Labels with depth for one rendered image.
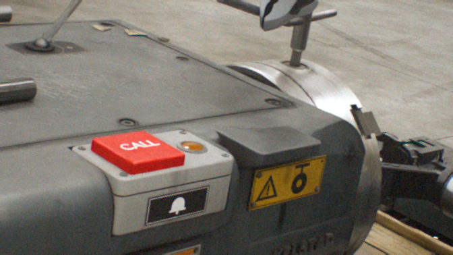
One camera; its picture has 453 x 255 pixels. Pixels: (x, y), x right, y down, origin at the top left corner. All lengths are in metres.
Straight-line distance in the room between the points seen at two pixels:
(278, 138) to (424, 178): 0.50
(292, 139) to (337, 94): 0.33
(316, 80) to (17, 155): 0.56
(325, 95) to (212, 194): 0.42
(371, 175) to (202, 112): 0.36
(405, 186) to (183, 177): 0.63
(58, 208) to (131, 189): 0.07
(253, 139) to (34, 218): 0.27
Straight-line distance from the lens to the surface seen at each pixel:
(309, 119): 0.99
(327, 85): 1.24
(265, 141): 0.90
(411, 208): 1.82
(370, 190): 1.23
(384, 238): 1.66
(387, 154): 1.42
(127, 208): 0.77
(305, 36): 1.25
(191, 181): 0.81
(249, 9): 1.10
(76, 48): 1.11
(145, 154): 0.78
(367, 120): 1.28
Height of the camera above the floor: 1.55
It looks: 19 degrees down
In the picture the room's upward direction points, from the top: 10 degrees clockwise
